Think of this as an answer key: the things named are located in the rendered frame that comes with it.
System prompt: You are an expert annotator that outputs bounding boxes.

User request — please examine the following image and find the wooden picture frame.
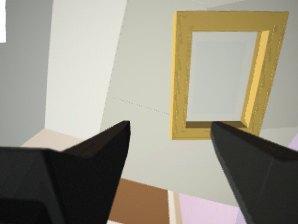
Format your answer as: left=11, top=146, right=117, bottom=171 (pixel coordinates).
left=170, top=10, right=290, bottom=140

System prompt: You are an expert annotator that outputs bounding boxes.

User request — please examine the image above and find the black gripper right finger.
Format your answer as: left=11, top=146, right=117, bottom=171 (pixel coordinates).
left=210, top=121, right=298, bottom=224

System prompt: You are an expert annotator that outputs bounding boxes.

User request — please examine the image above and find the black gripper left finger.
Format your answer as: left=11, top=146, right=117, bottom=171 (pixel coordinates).
left=0, top=120, right=131, bottom=224

